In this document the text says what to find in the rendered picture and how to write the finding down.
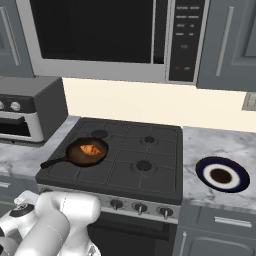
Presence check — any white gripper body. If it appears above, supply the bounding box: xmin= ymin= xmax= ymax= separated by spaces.
xmin=13 ymin=190 xmax=40 ymax=208

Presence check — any black frying pan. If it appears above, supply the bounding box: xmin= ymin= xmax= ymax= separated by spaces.
xmin=39 ymin=136 xmax=110 ymax=170

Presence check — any orange croissant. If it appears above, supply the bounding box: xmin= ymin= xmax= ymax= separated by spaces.
xmin=79 ymin=143 xmax=102 ymax=157

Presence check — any black stove knob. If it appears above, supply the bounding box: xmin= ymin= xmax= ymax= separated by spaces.
xmin=158 ymin=206 xmax=174 ymax=220
xmin=133 ymin=202 xmax=148 ymax=216
xmin=110 ymin=198 xmax=124 ymax=211

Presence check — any grey drawer front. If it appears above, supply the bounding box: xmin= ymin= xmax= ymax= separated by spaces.
xmin=195 ymin=205 xmax=256 ymax=240
xmin=0 ymin=174 xmax=40 ymax=205

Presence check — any grey toaster oven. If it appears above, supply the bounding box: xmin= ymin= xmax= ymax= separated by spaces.
xmin=0 ymin=75 xmax=70 ymax=148

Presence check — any black gas hob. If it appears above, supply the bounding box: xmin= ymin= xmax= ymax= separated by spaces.
xmin=35 ymin=116 xmax=184 ymax=225

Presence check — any black oven door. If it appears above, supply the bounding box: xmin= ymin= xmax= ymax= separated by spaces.
xmin=87 ymin=211 xmax=178 ymax=256

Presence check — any grey microwave oven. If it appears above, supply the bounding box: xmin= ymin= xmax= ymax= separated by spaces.
xmin=15 ymin=0 xmax=211 ymax=85

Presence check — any grey base cupboard door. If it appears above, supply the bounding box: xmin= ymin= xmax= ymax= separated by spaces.
xmin=172 ymin=225 xmax=256 ymax=256

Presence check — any blue white round plate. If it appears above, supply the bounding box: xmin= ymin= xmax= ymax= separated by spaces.
xmin=194 ymin=155 xmax=251 ymax=194

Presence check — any black toaster oven door handle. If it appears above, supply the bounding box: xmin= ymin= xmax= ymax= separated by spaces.
xmin=0 ymin=115 xmax=26 ymax=126

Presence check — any grey wall cupboard door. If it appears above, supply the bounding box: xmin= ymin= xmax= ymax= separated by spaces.
xmin=196 ymin=0 xmax=256 ymax=93
xmin=0 ymin=0 xmax=35 ymax=79

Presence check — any grey cupboard door handle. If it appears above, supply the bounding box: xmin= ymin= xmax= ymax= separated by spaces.
xmin=215 ymin=5 xmax=235 ymax=78
xmin=0 ymin=5 xmax=22 ymax=67

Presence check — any silver base cupboard handle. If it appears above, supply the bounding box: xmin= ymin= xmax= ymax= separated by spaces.
xmin=179 ymin=231 xmax=188 ymax=256

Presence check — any grey wall outlet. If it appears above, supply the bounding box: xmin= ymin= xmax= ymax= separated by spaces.
xmin=241 ymin=92 xmax=256 ymax=112

